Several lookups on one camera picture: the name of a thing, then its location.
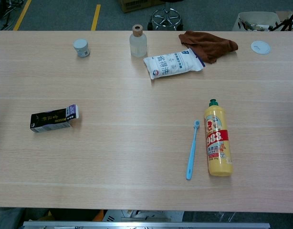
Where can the black box with gold text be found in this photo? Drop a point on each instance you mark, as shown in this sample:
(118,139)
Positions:
(51,120)

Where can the frosted glass bottle wooden cap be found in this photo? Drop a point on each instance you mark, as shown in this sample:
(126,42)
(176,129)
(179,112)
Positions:
(138,44)

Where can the yellow detergent bottle green cap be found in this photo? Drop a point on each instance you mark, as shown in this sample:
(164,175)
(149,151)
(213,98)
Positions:
(218,143)

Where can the white detergent refill pouch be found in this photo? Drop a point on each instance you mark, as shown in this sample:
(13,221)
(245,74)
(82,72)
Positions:
(172,64)

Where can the light blue toothbrush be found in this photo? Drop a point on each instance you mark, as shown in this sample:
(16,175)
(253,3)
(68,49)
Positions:
(192,151)

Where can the brown cloth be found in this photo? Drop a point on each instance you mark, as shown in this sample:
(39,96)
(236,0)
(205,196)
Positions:
(208,45)

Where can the small white lidded jar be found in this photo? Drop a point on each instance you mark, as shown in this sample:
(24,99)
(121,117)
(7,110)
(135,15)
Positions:
(81,48)

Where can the chrome stool base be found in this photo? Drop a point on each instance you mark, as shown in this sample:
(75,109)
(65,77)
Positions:
(165,18)

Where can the cardboard box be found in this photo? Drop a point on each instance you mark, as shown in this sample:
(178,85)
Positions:
(137,5)

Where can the white round table grommet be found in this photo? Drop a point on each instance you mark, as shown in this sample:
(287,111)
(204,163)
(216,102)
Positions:
(260,47)

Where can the white bin with clutter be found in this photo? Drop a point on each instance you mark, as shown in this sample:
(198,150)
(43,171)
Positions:
(256,22)

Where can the black tripod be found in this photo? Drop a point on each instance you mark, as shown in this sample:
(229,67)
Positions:
(288,20)

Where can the aluminium rail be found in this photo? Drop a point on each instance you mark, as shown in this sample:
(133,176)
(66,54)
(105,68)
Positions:
(146,225)

